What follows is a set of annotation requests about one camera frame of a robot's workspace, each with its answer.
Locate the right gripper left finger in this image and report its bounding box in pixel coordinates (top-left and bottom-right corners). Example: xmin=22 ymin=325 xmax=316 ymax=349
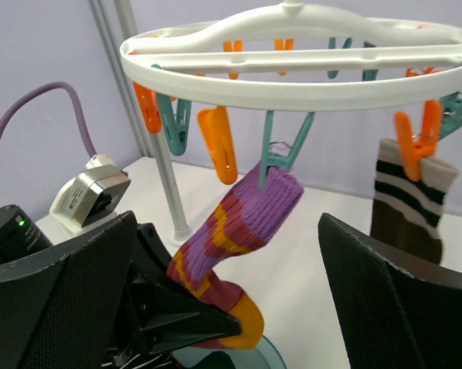
xmin=0 ymin=211 xmax=137 ymax=368

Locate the white drying rack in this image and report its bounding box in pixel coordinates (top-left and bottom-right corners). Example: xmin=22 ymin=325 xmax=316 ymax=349
xmin=133 ymin=82 xmax=191 ymax=248

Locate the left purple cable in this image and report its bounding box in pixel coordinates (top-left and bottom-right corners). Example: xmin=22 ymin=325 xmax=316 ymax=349
xmin=0 ymin=81 xmax=98 ymax=214

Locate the round white clip hanger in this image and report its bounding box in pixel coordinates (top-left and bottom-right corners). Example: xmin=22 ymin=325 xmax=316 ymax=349
xmin=130 ymin=1 xmax=462 ymax=196

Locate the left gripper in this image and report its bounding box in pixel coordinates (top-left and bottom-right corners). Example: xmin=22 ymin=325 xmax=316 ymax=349
xmin=101 ymin=223 xmax=241 ymax=368

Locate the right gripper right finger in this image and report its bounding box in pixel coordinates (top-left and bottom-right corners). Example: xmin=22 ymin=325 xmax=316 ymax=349
xmin=317 ymin=213 xmax=462 ymax=368

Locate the purple red striped sock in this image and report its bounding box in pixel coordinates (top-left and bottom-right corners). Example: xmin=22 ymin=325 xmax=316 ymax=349
xmin=166 ymin=165 xmax=304 ymax=350

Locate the teal plastic basket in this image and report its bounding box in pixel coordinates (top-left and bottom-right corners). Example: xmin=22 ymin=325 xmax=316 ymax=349
xmin=173 ymin=336 xmax=287 ymax=369

